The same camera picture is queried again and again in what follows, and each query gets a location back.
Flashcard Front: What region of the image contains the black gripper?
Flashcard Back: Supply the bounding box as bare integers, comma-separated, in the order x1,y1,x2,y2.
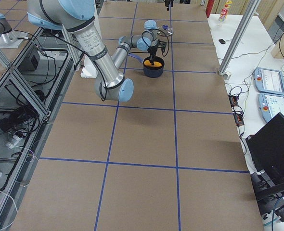
164,0,172,7
148,46,157,66

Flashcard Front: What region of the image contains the yellow plastic corn cob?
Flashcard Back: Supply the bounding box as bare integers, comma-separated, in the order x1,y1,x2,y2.
143,60,162,68

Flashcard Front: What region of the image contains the glass pot lid blue knob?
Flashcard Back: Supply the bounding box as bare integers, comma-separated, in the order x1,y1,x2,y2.
157,25,174,37

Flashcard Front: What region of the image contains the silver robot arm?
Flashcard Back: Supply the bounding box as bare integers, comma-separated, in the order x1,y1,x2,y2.
27,0,159,102

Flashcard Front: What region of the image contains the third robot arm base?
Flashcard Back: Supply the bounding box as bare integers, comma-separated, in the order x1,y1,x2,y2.
0,13,22,49

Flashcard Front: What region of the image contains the dark blue saucepan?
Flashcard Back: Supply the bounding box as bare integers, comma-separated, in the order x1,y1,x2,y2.
129,53,165,78

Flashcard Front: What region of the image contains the red printed plastic bag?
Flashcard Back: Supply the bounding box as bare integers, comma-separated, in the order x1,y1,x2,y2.
218,0,232,23

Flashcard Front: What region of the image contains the small black square device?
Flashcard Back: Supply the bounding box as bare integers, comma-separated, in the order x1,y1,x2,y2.
219,39,226,44

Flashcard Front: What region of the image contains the black power strip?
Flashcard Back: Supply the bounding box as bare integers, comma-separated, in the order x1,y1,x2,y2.
228,94,245,127

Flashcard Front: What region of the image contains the far blue teach pendant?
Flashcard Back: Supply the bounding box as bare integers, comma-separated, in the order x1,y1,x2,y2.
253,67,284,96

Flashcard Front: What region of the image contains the blue teach pendant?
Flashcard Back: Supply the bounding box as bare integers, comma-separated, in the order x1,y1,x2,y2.
258,93,284,122
253,67,284,96

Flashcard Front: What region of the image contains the near blue teach pendant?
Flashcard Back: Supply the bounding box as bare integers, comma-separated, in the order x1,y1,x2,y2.
258,93,284,122

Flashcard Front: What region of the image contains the black laptop on stand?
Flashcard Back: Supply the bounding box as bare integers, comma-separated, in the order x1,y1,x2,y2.
245,113,284,222

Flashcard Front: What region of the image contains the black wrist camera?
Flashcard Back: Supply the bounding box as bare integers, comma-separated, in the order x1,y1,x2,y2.
157,41,167,53

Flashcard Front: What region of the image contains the black camera cable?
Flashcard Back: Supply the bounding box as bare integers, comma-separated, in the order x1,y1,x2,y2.
142,28,171,57

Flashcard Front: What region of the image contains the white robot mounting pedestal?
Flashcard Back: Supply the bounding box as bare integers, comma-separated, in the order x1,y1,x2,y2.
80,55,98,78

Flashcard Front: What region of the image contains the aluminium frame post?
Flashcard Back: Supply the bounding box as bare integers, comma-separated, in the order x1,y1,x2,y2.
218,0,261,80

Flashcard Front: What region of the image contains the aluminium frame rack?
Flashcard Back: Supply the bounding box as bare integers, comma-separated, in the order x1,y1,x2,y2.
0,29,77,231

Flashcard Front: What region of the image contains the black cable bundle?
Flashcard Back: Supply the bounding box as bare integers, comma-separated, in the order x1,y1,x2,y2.
0,81,49,145

